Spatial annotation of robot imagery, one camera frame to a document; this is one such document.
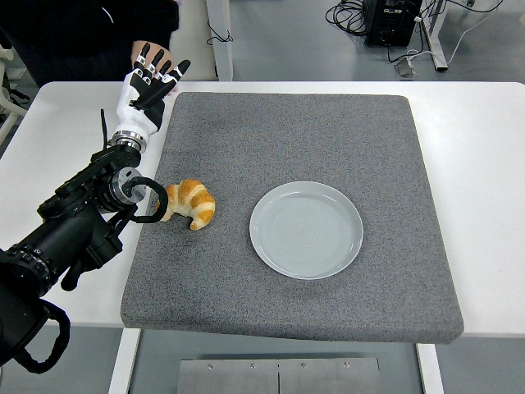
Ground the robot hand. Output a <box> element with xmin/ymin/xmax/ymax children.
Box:
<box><xmin>113</xmin><ymin>40</ymin><xmax>193</xmax><ymax>139</ymax></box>

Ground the golden croissant bread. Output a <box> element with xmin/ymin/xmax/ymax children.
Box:
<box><xmin>154</xmin><ymin>178</ymin><xmax>217</xmax><ymax>231</ymax></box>

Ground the round grey plate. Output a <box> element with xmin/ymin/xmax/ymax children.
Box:
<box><xmin>249</xmin><ymin>181</ymin><xmax>365</xmax><ymax>281</ymax></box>

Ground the grey metal plate with screws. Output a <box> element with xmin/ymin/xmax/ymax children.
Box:
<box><xmin>177</xmin><ymin>357</ymin><xmax>381</xmax><ymax>394</ymax></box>

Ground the person's hand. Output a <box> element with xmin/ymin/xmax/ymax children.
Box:
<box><xmin>130</xmin><ymin>39</ymin><xmax>180</xmax><ymax>94</ymax></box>

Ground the person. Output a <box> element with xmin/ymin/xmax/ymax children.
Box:
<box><xmin>0</xmin><ymin>0</ymin><xmax>181</xmax><ymax>88</ymax></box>

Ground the white cabinet panel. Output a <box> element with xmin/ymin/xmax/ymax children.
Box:
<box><xmin>168</xmin><ymin>0</ymin><xmax>218</xmax><ymax>81</ymax></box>

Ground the wide white desk leg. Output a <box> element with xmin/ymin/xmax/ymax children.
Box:
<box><xmin>206</xmin><ymin>0</ymin><xmax>235</xmax><ymax>82</ymax></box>

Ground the grey fabric mat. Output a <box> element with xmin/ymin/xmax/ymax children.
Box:
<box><xmin>120</xmin><ymin>91</ymin><xmax>465</xmax><ymax>346</ymax></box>

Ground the white table leg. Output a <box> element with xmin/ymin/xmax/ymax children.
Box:
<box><xmin>107</xmin><ymin>328</ymin><xmax>142</xmax><ymax>394</ymax></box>
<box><xmin>416</xmin><ymin>342</ymin><xmax>445</xmax><ymax>394</ymax></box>

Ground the black computer tower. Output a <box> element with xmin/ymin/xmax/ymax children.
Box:
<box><xmin>363</xmin><ymin>0</ymin><xmax>423</xmax><ymax>47</ymax></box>

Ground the grey foot pedal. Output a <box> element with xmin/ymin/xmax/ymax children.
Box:
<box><xmin>394</xmin><ymin>57</ymin><xmax>418</xmax><ymax>78</ymax></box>

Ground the white desk leg with foot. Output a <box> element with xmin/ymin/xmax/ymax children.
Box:
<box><xmin>420</xmin><ymin>0</ymin><xmax>449</xmax><ymax>73</ymax></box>

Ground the thin black looped cable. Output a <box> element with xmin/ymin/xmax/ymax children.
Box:
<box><xmin>206</xmin><ymin>20</ymin><xmax>235</xmax><ymax>46</ymax></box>

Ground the white chair frame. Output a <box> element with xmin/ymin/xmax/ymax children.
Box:
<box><xmin>0</xmin><ymin>44</ymin><xmax>32</xmax><ymax>144</ymax></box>

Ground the black cable coil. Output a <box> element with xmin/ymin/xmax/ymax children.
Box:
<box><xmin>326</xmin><ymin>0</ymin><xmax>370</xmax><ymax>39</ymax></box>

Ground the long white cable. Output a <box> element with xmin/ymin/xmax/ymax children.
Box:
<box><xmin>445</xmin><ymin>0</ymin><xmax>504</xmax><ymax>66</ymax></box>

